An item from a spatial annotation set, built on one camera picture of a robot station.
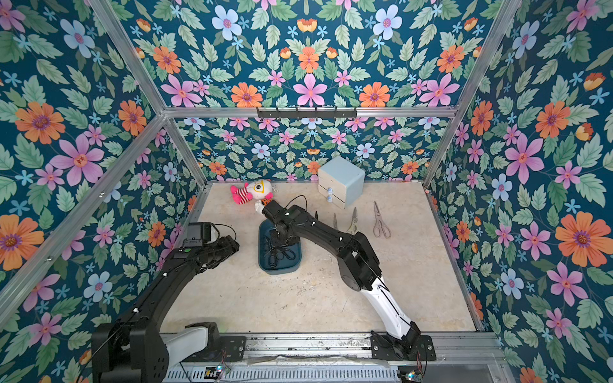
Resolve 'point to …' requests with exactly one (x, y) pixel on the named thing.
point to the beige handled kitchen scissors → (380, 224)
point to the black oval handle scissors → (274, 256)
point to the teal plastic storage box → (284, 266)
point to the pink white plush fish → (259, 189)
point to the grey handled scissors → (353, 227)
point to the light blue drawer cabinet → (341, 182)
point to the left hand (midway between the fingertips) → (235, 245)
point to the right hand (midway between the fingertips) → (279, 242)
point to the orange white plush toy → (260, 204)
